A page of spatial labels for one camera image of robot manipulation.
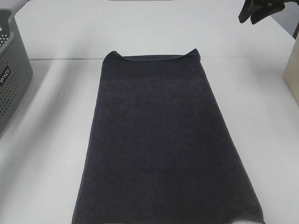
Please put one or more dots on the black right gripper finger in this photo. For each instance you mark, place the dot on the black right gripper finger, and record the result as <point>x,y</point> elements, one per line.
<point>256,10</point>

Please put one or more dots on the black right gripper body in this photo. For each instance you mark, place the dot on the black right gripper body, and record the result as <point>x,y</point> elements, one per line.
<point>271,7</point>

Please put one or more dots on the dark navy towel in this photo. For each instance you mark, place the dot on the dark navy towel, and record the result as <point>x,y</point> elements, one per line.
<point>159,150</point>

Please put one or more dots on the beige box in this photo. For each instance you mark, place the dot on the beige box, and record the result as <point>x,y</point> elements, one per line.
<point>291,74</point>

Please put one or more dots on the grey perforated plastic basket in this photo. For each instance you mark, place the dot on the grey perforated plastic basket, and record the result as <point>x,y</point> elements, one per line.
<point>15,68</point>

